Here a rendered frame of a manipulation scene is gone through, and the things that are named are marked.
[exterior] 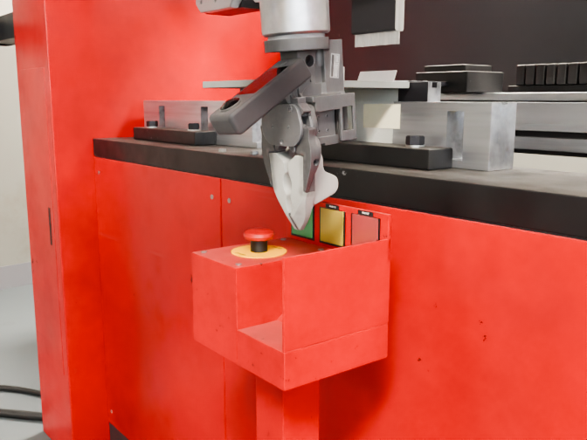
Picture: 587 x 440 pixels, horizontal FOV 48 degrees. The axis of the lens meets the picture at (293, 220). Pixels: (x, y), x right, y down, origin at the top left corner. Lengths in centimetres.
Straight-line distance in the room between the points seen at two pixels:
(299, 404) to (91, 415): 115
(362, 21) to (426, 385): 59
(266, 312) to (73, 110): 106
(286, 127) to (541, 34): 91
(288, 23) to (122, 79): 113
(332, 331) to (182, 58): 125
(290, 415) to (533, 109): 67
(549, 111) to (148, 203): 85
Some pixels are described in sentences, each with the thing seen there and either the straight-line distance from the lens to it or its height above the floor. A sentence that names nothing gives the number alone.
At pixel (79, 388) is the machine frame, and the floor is 22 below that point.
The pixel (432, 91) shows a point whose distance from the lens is 105.
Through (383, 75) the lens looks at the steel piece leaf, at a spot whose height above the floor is 101.
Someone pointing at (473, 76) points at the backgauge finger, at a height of 101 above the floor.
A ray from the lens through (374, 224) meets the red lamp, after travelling 81.
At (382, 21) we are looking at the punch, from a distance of 112.
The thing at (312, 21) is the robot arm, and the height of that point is 105.
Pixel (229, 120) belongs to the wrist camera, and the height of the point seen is 95.
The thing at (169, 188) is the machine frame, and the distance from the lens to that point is 142.
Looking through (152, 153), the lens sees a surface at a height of 86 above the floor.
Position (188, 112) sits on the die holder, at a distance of 158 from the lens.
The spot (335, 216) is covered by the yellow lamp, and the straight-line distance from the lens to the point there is 86.
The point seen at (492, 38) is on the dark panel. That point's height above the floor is 111.
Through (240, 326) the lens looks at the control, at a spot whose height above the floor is 71.
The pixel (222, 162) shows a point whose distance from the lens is 124.
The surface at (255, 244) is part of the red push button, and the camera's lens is 85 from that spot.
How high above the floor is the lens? 97
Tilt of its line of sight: 10 degrees down
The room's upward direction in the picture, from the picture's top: straight up
